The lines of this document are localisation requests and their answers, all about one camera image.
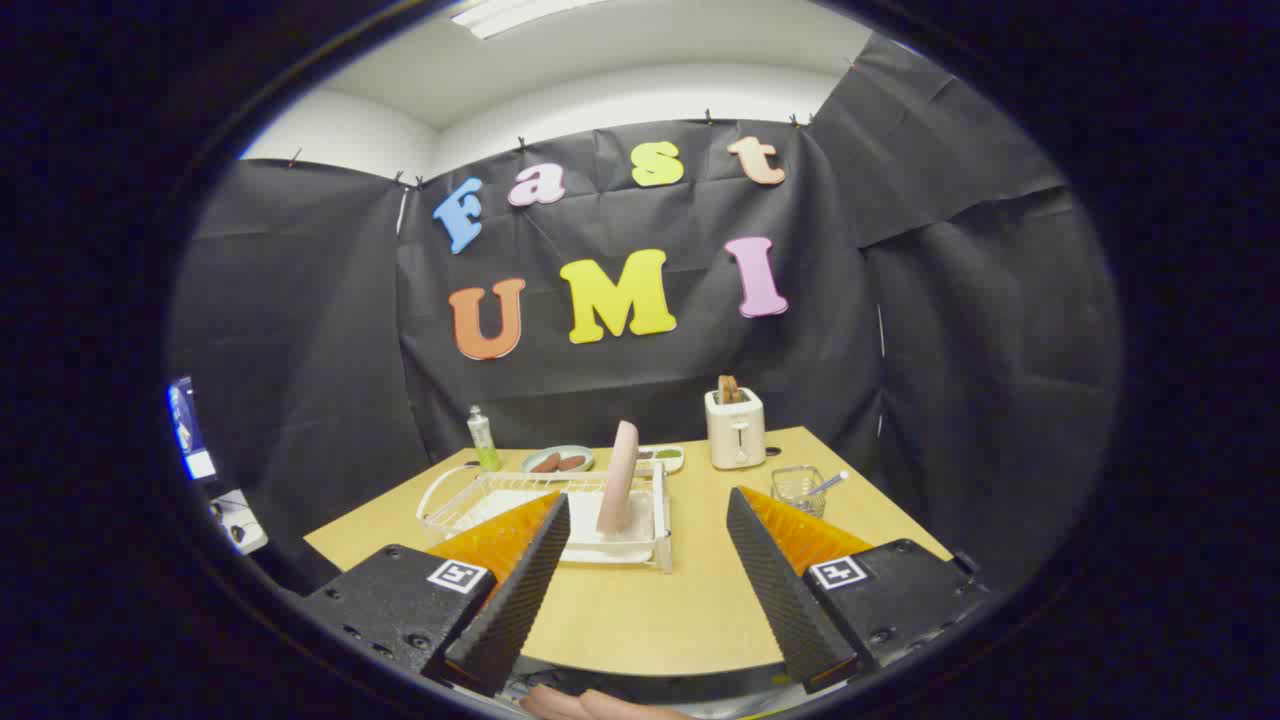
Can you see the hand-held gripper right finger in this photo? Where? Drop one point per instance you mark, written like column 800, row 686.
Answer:
column 790, row 600

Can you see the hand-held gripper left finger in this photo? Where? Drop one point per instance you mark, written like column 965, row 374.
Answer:
column 520, row 600

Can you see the pink plate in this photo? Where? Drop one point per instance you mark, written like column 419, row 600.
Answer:
column 620, row 480

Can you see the pale green plate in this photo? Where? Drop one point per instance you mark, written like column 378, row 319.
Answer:
column 558, row 455

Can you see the green dish soap bottle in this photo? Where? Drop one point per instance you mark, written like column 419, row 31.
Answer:
column 484, row 445

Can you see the brown meat patty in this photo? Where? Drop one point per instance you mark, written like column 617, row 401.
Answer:
column 546, row 464
column 572, row 462

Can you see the white toaster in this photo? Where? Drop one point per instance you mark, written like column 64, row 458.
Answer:
column 735, row 435

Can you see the white divided snack tray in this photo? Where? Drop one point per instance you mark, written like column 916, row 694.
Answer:
column 668, row 460

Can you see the brown toast slice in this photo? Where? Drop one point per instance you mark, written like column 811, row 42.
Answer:
column 729, row 390

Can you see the black backdrop cloth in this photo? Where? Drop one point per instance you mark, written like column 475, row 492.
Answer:
column 700, row 370

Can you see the white side desk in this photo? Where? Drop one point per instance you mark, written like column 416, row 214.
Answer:
column 240, row 520

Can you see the computer monitor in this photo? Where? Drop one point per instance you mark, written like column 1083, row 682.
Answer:
column 190, row 430

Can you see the ceiling light panel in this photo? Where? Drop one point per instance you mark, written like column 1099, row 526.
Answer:
column 510, row 14

